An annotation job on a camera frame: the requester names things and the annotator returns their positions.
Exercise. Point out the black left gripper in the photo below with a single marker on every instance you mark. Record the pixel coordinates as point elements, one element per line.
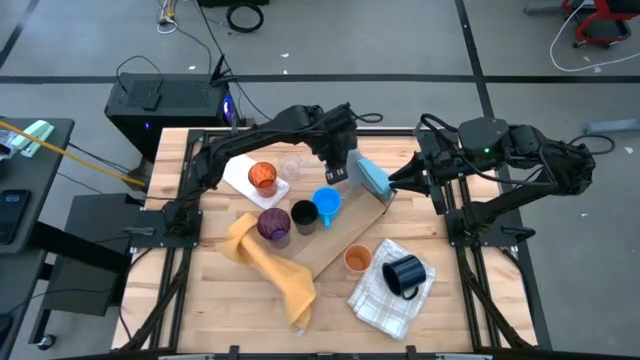
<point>335,140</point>

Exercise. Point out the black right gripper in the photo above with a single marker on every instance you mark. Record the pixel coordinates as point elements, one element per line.
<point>440,167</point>

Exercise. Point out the grey towel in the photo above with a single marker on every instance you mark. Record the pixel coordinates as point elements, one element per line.
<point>354,162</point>

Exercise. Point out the teal towel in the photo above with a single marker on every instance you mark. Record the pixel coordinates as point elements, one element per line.
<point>374,176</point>

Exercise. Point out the light blue plastic mug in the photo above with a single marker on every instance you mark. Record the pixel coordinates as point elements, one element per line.
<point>326,201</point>

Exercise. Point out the black plastic cup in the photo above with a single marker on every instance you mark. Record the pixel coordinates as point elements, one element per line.
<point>304,214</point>

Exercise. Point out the orange faceted tumbler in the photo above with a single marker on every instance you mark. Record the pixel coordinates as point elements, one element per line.
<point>262,175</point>

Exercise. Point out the navy enamel mug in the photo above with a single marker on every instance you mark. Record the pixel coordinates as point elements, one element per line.
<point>404,275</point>

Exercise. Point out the peach plastic cup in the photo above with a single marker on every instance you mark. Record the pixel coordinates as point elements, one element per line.
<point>358,258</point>

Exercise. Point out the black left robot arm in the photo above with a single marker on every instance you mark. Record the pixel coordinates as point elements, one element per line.
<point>240,142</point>

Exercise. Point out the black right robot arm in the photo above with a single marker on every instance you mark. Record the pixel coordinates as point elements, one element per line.
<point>525,150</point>

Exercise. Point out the purple faceted tumbler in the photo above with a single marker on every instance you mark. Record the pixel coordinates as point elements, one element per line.
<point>273,224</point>

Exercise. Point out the white folded napkin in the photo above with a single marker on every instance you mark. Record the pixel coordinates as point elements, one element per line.
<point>235,175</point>

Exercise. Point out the white checked waffle towel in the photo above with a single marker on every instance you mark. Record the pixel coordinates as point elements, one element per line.
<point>380,310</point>

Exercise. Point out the yellow waffle kitchen towel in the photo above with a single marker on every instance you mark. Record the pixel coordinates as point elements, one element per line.
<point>270,270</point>

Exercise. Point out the black computer tower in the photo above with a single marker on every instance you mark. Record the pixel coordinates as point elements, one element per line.
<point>170,107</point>

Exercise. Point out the small black box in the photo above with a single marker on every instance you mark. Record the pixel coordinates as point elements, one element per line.
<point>151,101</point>

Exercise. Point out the grey flat bar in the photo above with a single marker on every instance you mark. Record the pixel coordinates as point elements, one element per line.
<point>612,126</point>

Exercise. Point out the yellow rod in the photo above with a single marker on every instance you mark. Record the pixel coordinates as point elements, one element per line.
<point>50,145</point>

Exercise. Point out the black equipment stand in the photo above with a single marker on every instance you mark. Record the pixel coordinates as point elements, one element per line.
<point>85,285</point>

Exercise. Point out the black side desk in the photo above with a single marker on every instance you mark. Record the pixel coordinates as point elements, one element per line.
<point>45,200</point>

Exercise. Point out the mint green stapler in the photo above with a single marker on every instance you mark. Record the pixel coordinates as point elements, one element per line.
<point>35,135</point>

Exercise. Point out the black phone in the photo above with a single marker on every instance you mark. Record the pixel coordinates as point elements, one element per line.
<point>12,215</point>

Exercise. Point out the wooden shelf black metal frame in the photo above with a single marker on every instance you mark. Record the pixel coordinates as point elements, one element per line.
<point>340,235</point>

